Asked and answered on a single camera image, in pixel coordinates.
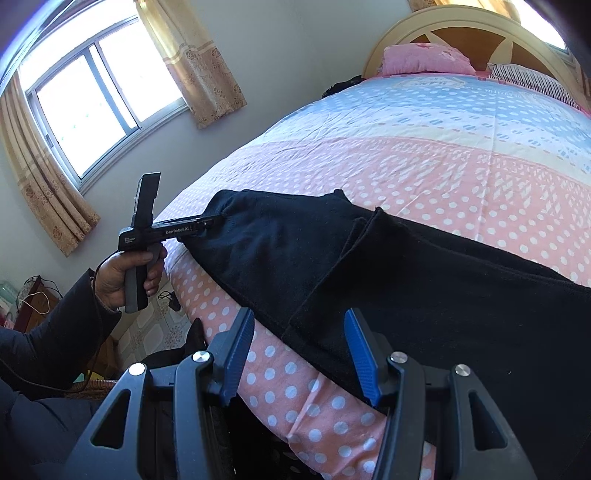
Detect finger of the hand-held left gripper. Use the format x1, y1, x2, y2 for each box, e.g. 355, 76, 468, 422
178, 213, 226, 241

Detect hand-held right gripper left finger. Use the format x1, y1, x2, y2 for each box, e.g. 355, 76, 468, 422
65, 307, 256, 480

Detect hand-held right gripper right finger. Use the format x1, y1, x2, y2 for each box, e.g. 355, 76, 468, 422
344, 308, 539, 480

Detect black pants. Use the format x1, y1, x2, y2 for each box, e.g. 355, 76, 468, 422
178, 188, 591, 462

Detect person's left hand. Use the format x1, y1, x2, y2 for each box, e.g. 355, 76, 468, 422
95, 244, 168, 315

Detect black power adapter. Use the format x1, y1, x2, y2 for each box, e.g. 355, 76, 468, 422
158, 290, 184, 312

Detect wooden cabinet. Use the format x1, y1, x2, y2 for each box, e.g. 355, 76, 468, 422
13, 276, 62, 334

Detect sliding glass window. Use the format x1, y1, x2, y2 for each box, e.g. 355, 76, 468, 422
14, 14, 186, 191
538, 25, 570, 52

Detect dark cloth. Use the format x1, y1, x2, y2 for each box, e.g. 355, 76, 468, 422
321, 75, 369, 98

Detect pink polka-dot bed sheet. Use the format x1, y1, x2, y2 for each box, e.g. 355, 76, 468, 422
154, 74, 591, 480

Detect person's black jacket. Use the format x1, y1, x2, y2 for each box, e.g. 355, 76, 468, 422
0, 378, 109, 480

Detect pink pillow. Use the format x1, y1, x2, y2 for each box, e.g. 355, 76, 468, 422
379, 42, 476, 77

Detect striped pillow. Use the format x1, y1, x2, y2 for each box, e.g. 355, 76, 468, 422
487, 64, 588, 112

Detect cream wooden headboard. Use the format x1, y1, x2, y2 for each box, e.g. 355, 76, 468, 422
362, 6, 578, 80

